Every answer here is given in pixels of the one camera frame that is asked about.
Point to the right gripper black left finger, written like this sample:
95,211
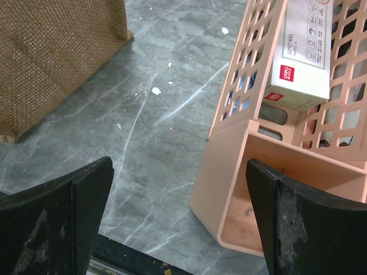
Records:
51,228

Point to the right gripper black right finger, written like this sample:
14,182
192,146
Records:
305,230

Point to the brown canvas tote bag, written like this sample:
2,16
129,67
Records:
48,49

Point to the peach plastic file organizer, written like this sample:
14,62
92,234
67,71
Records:
324,148

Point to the white staples box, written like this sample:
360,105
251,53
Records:
300,73

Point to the aluminium frame rail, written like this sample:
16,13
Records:
111,257

